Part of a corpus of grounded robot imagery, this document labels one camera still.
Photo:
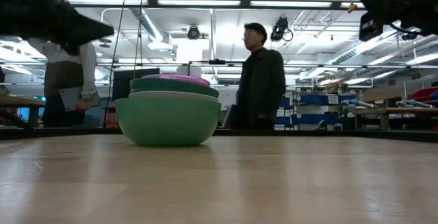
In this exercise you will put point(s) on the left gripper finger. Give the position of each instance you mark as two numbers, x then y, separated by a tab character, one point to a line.
72	49
90	28

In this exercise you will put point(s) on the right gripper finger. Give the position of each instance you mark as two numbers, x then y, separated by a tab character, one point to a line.
376	3
370	28

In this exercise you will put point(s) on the small purple plastic bowl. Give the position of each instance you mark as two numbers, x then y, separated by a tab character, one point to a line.
178	78

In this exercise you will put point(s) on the shelf with blue bins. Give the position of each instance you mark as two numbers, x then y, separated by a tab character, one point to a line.
315	107

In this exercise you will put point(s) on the person holding tablet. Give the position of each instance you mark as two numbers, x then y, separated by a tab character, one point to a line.
65	70

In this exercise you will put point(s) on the grey tablet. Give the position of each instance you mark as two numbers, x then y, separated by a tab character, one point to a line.
73	98

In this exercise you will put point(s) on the black monitor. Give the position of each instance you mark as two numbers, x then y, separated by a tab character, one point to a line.
125	81

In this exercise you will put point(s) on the wooden table with blue legs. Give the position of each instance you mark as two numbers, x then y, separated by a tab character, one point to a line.
20	102

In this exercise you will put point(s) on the red storage bin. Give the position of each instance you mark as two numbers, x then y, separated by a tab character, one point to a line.
424	94

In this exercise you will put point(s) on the wooden workbench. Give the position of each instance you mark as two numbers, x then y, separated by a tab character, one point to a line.
393	111

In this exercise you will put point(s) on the large teal bowl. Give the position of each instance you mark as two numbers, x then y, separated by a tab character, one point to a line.
172	87

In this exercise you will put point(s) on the large mint green bowl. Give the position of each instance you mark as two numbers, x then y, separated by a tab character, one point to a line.
167	121

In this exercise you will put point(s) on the person in dark jacket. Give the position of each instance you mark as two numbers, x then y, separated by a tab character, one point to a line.
261	80

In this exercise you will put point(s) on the black overhead camera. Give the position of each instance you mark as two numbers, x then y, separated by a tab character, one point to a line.
193	33

